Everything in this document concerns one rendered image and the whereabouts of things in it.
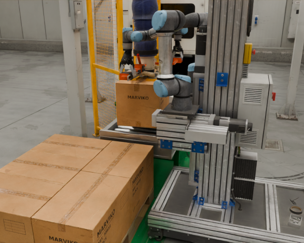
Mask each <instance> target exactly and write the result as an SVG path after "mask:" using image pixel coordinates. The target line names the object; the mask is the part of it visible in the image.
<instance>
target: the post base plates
mask: <svg viewBox="0 0 304 243"><path fill-rule="evenodd" d="M97 92H99V90H97ZM97 97H98V99H97V100H98V101H97V103H101V102H103V101H104V100H105V98H104V96H103V97H101V93H100V92H99V93H98V95H97ZM85 102H89V103H92V102H93V98H92V97H91V95H90V98H88V99H86V100H85ZM290 106H291V105H290ZM285 107H286V103H285V104H284V105H283V107H282V108H281V109H280V110H279V111H277V112H276V119H280V120H291V121H298V118H297V116H296V112H295V105H294V109H293V114H292V115H290V108H289V114H288V115H285Z"/></svg>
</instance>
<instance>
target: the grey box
mask: <svg viewBox="0 0 304 243"><path fill-rule="evenodd" d="M69 3H70V16H71V27H72V29H83V28H84V21H83V1H82V0H69Z"/></svg>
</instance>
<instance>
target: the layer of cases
mask: <svg viewBox="0 0 304 243"><path fill-rule="evenodd" d="M152 187H153V146H151V145H143V144H135V143H126V142H119V141H110V140H103V139H94V138H87V137H78V136H70V135H59V134H54V135H53V136H51V137H49V138H48V139H46V140H44V141H43V142H41V143H40V144H38V145H37V146H35V147H34V148H32V149H31V150H29V151H27V152H26V153H24V154H23V155H21V156H20V157H18V158H17V159H15V160H13V161H12V162H10V163H9V164H7V165H6V166H4V167H2V168H1V169H0V243H121V242H122V240H123V238H124V236H125V235H126V233H127V231H128V229H129V228H130V226H131V224H132V222H133V221H134V219H135V217H136V215H137V213H138V212H139V210H140V208H141V206H142V205H143V203H144V201H145V199H146V198H147V196H148V194H149V192H150V190H151V189H152Z"/></svg>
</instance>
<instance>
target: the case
mask: <svg viewBox="0 0 304 243"><path fill-rule="evenodd" d="M148 77H149V76H148ZM148 77H147V78H148ZM147 78H144V77H140V78H139V79H138V80H136V81H131V80H129V81H127V80H119V81H118V82H116V83H115V85H116V109H117V125H120V126H132V127H145V128H156V127H154V126H152V114H153V113H154V112H155V111H156V110H157V109H161V110H164V108H165V107H166V106H167V105H168V104H169V96H167V97H159V96H157V95H156V93H155V91H154V88H153V83H154V81H146V79H147Z"/></svg>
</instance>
